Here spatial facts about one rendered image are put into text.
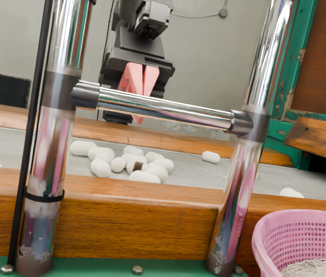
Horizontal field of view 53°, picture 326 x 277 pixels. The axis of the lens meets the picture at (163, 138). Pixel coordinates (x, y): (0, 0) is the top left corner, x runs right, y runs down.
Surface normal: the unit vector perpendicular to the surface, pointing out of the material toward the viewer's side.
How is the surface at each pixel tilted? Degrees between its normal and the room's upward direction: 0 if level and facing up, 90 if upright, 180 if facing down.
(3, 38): 90
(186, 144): 45
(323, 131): 67
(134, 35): 40
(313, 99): 90
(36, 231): 90
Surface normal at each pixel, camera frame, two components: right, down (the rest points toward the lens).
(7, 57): 0.24, 0.22
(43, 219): 0.45, 0.22
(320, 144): -0.78, -0.51
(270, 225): 0.82, -0.02
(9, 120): 0.36, -0.55
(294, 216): 0.57, -0.04
